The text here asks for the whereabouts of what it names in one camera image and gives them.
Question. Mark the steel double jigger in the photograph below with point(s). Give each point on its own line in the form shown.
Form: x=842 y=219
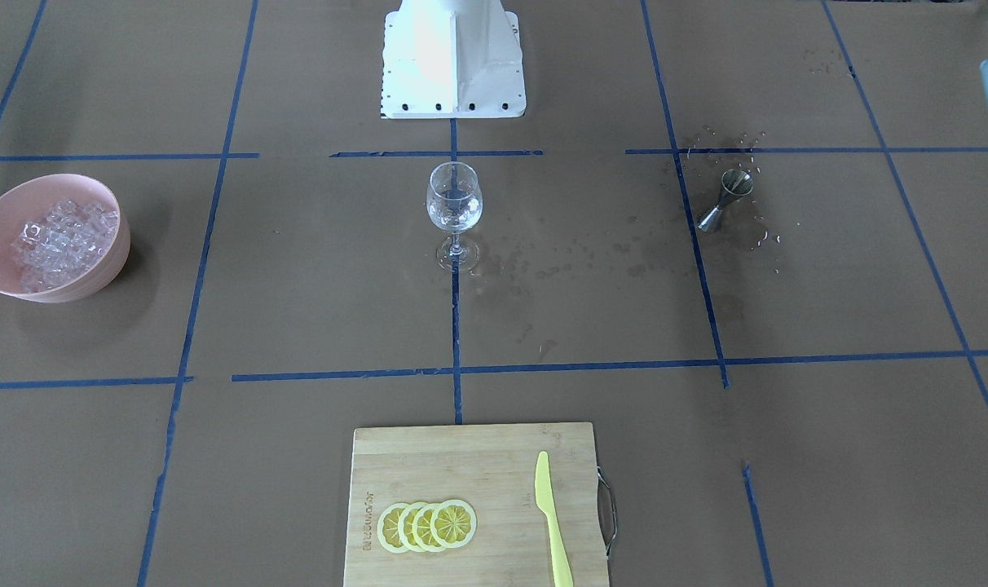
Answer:
x=733 y=185

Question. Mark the clear wine glass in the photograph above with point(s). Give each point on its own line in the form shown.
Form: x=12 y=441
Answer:
x=454 y=203

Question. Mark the ice cubes pile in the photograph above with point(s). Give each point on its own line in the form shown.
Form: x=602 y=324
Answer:
x=63 y=244

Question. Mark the bamboo cutting board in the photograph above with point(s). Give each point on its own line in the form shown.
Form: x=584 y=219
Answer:
x=492 y=468

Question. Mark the lemon slice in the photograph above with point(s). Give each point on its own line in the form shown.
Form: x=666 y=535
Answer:
x=388 y=528
x=453 y=523
x=405 y=524
x=422 y=529

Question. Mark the yellow plastic knife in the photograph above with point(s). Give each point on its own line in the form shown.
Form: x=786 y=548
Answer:
x=561 y=572

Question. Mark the pink bowl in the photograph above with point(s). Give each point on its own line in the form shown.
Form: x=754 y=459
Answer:
x=30 y=201

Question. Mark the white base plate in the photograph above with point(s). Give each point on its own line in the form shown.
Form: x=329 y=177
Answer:
x=452 y=60

